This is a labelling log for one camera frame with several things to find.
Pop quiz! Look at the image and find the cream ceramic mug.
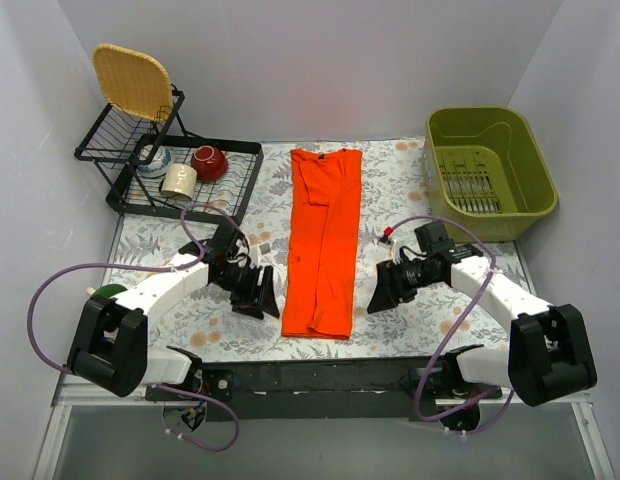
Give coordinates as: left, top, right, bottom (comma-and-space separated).
159, 163, 197, 200

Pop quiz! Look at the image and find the green cup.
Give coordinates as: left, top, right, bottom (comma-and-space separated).
86, 284, 127, 305

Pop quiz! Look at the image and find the aluminium rail frame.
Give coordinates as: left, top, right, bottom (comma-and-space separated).
35, 382, 619, 479

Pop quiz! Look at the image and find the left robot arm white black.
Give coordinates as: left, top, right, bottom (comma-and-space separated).
67, 224, 279, 400

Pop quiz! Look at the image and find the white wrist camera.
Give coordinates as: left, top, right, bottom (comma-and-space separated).
248, 242, 271, 267
376, 226, 406, 263

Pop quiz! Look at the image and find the purple cable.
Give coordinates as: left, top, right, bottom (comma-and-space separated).
384, 215, 516, 435
27, 202, 241, 453

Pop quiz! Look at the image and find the floral patterned table cloth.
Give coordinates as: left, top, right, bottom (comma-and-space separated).
113, 138, 508, 362

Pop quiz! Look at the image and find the woven yellow rattan tray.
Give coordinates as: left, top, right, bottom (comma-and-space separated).
93, 43, 174, 122

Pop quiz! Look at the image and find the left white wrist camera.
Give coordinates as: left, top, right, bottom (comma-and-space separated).
248, 242, 271, 267

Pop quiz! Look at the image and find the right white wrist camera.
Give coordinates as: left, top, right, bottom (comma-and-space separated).
376, 226, 406, 263

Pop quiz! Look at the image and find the black wire dish rack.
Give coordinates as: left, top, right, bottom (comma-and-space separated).
74, 87, 264, 223

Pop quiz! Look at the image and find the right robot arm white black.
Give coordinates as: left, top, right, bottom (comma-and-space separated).
367, 220, 598, 406

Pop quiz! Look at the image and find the olive green plastic tub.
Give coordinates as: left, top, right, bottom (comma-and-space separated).
422, 107, 558, 243

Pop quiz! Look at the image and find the blue white patterned bowl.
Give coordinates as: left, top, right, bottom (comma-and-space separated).
137, 146, 173, 178

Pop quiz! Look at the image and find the orange t shirt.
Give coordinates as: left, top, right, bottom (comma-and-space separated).
282, 149, 363, 339

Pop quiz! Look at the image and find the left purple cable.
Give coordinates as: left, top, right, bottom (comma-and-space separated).
27, 202, 241, 453

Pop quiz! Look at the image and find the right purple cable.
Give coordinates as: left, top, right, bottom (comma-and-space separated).
384, 215, 516, 435

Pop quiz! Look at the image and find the black mounting base plate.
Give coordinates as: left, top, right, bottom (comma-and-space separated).
144, 352, 504, 424

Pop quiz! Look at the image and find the dark red bowl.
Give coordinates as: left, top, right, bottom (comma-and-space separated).
190, 145, 228, 183

